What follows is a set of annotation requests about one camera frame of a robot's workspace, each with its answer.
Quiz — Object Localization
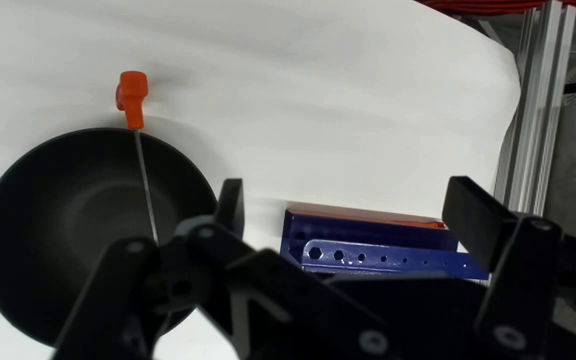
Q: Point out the white paper sheet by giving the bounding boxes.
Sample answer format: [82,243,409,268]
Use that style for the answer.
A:
[0,0,524,360]

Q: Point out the blue perforated tool rack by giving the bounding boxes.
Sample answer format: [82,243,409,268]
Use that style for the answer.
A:
[281,200,492,282]

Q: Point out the black bowl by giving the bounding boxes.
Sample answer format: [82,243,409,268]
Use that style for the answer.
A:
[0,125,220,350]

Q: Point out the aluminium frame posts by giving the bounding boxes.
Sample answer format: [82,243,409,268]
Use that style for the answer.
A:
[492,0,576,217]

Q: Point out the orange handled screwdriver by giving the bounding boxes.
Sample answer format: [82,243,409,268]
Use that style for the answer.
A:
[114,68,165,246]

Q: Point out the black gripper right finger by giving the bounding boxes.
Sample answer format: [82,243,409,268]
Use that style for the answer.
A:
[440,174,576,360]

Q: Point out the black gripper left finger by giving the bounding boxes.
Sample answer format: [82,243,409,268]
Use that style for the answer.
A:
[52,175,406,360]

